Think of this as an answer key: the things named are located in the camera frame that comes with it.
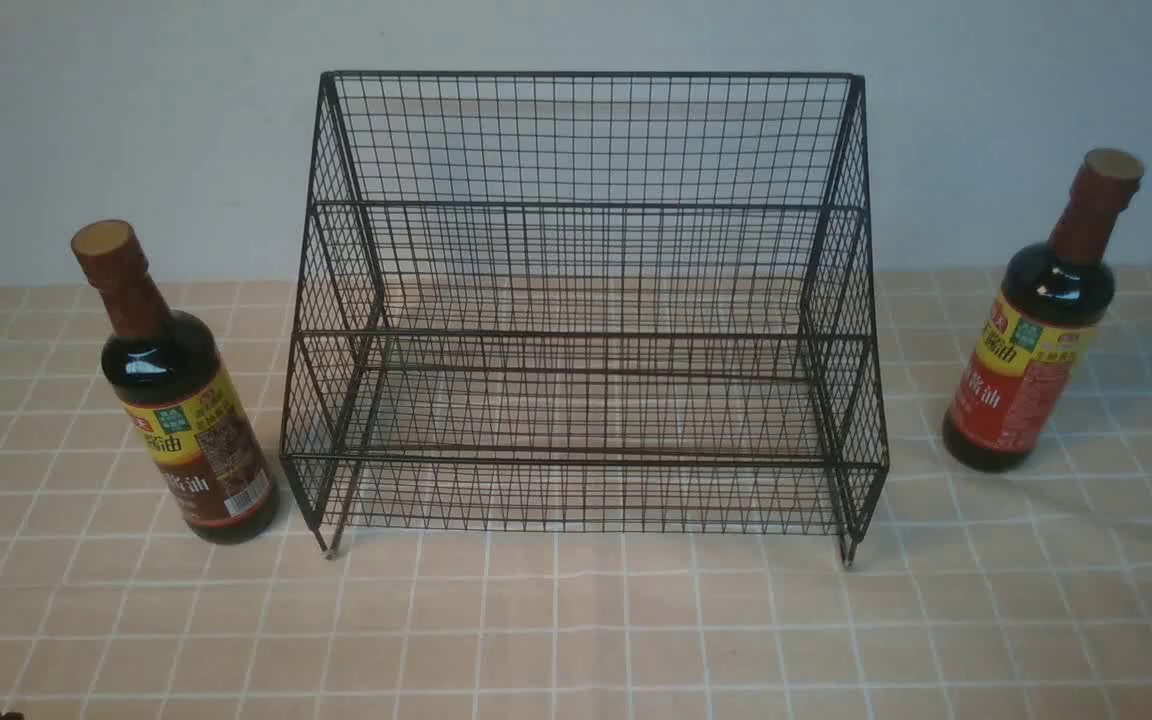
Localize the soy sauce bottle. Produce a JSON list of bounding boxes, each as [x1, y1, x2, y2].
[[70, 219, 280, 544], [942, 149, 1146, 473]]

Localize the checkered beige tablecloth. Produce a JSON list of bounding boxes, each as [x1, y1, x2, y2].
[[0, 266, 1152, 719]]

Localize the black wire mesh shelf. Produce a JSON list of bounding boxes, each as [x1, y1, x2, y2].
[[279, 70, 890, 562]]

